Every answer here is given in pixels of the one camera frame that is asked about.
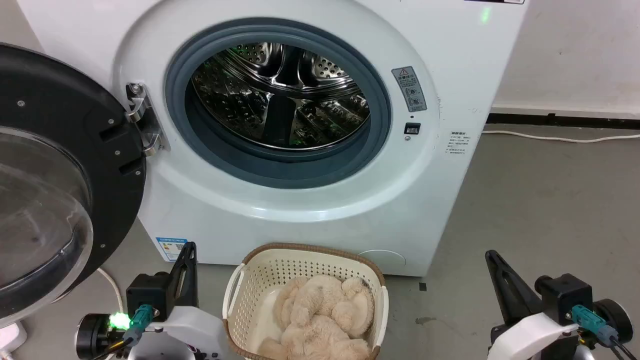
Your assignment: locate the stainless steel drum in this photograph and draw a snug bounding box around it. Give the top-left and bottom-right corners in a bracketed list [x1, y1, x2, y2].
[190, 42, 371, 151]

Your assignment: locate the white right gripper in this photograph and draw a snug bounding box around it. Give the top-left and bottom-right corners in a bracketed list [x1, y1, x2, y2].
[484, 249, 634, 360]

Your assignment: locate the grey rubber door gasket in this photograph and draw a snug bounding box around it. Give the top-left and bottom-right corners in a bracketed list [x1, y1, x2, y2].
[164, 17, 392, 190]

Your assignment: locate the white power cable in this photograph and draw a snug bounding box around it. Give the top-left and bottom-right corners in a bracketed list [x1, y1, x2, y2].
[96, 267, 125, 315]

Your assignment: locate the teal right camera cable plug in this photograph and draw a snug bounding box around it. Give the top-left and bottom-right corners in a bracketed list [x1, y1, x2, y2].
[571, 304, 621, 348]

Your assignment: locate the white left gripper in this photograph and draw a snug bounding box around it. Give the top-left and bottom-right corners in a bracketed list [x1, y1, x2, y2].
[75, 242, 231, 360]

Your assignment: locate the grey warning sticker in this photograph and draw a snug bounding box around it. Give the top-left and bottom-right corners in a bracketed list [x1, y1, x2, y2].
[391, 65, 428, 113]

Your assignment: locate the white power strip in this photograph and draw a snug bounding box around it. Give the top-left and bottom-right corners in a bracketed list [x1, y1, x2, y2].
[0, 322, 28, 355]

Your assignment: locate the cream perforated laundry basket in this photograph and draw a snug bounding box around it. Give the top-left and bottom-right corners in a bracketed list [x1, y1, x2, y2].
[222, 243, 390, 360]

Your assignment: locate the metal door hinge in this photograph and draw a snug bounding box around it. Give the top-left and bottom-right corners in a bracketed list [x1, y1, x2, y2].
[125, 82, 168, 157]

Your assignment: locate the black round glass door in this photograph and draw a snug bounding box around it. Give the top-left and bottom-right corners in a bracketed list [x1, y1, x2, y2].
[0, 42, 147, 329]

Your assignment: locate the white front-load washing machine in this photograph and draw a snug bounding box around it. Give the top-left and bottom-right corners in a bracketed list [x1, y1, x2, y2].
[15, 0, 531, 277]

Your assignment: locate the teal left camera cable plug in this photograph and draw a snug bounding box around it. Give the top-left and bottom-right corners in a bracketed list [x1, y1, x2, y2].
[122, 303, 154, 347]

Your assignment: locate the beige plush toy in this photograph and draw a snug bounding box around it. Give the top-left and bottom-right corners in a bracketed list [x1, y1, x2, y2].
[256, 316, 372, 360]
[272, 274, 376, 339]

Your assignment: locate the blue energy label sticker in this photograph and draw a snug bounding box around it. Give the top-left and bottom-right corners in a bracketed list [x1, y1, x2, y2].
[155, 237, 189, 263]

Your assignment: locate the teal camera cable plug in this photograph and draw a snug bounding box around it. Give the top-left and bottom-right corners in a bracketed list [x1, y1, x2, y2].
[571, 304, 621, 348]
[122, 303, 154, 347]

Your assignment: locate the white floor cable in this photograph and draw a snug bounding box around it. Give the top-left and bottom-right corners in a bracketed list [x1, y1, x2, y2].
[481, 129, 640, 144]

